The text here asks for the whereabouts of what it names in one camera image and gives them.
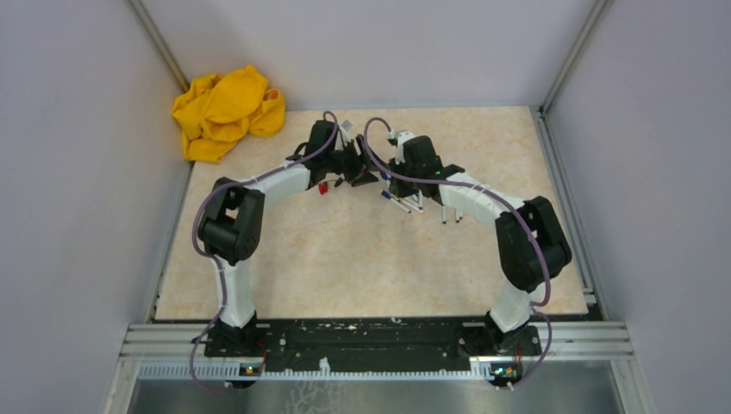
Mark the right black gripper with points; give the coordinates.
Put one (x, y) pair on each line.
(396, 188)

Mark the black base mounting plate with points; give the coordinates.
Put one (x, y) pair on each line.
(370, 345)

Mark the yellow crumpled cloth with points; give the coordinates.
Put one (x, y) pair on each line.
(218, 111)

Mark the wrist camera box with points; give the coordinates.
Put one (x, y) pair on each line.
(344, 138)
(398, 138)

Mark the yellow cap marker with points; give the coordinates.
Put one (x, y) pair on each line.
(410, 205)

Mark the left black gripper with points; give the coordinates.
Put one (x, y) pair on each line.
(360, 173)

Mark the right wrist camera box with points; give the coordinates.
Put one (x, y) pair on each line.
(398, 138)

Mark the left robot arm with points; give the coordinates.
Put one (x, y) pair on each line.
(229, 222)

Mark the aluminium front rail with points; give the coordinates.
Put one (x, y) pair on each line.
(175, 352)

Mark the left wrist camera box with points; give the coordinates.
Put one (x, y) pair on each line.
(344, 138)

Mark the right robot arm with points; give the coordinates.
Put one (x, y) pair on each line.
(531, 243)

